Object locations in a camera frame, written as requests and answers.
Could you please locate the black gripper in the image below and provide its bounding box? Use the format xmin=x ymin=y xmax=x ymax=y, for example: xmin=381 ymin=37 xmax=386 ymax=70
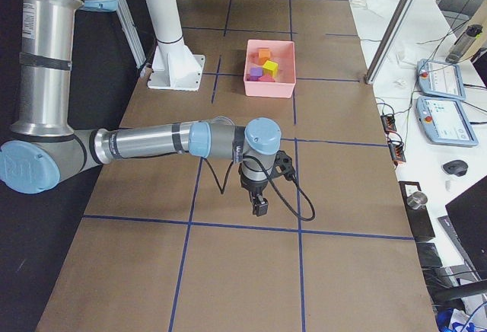
xmin=240 ymin=174 xmax=269 ymax=216

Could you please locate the red foam block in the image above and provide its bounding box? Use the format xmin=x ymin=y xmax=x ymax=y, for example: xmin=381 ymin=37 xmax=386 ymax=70
xmin=258 ymin=75 xmax=275 ymax=82

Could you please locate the purple foam block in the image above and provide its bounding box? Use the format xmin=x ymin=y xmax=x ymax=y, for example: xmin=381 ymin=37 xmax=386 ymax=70
xmin=247 ymin=66 xmax=263 ymax=81

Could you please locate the yellow foam block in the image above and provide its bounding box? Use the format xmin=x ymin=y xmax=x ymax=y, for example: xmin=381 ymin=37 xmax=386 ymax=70
xmin=262 ymin=60 xmax=279 ymax=78

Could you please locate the orange foam block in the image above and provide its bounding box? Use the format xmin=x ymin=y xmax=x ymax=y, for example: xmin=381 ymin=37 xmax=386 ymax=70
xmin=257 ymin=48 xmax=271 ymax=65

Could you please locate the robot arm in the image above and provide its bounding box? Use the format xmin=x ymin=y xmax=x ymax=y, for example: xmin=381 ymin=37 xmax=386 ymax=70
xmin=1 ymin=0 xmax=282 ymax=216

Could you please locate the pink plastic bin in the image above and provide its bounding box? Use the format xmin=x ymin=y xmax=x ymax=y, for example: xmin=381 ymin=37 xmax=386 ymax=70
xmin=243 ymin=40 xmax=296 ymax=98

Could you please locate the lower orange black connector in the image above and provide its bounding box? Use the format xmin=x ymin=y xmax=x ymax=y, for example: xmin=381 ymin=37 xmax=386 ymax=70
xmin=387 ymin=139 xmax=406 ymax=164

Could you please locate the orange black connector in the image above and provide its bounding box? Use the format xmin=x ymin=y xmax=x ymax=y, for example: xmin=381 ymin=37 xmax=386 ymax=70
xmin=387 ymin=139 xmax=406 ymax=164
xmin=380 ymin=113 xmax=396 ymax=132

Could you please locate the upper orange black connector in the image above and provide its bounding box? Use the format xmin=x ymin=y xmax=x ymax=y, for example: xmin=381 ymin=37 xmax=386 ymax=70
xmin=380 ymin=113 xmax=396 ymax=132

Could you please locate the metal cylinder weight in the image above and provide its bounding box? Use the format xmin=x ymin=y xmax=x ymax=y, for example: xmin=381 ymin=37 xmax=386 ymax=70
xmin=406 ymin=191 xmax=428 ymax=210

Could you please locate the black computer mouse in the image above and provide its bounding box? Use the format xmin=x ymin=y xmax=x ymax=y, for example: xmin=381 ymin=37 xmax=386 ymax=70
xmin=441 ymin=159 xmax=469 ymax=177

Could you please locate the lower teach pendant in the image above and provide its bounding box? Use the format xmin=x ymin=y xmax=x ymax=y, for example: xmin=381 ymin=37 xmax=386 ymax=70
xmin=415 ymin=96 xmax=479 ymax=148

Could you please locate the teach pendant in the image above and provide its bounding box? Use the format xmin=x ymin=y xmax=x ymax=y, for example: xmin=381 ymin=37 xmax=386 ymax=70
xmin=415 ymin=96 xmax=479 ymax=148
xmin=417 ymin=59 xmax=466 ymax=101

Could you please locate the black laptop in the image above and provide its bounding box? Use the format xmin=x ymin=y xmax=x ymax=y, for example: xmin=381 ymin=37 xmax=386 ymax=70
xmin=446 ymin=180 xmax=486 ymax=279

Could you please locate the upper teach pendant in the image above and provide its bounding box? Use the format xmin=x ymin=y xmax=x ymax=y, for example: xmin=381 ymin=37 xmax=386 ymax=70
xmin=417 ymin=59 xmax=466 ymax=101

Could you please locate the grey water bottle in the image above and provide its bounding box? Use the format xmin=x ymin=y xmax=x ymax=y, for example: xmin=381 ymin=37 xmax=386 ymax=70
xmin=445 ymin=24 xmax=482 ymax=63

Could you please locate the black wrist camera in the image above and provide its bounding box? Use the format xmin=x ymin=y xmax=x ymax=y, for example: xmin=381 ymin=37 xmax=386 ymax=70
xmin=271 ymin=150 xmax=296 ymax=181

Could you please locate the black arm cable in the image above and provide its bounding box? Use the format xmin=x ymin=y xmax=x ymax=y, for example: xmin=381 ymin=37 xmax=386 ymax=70
xmin=199 ymin=155 xmax=316 ymax=222

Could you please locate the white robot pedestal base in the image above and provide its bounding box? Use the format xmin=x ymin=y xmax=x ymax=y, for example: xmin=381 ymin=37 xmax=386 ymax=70
xmin=145 ymin=0 xmax=205 ymax=91

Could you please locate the aluminium frame post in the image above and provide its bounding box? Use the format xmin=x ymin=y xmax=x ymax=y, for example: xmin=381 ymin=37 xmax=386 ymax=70
xmin=364 ymin=0 xmax=415 ymax=85

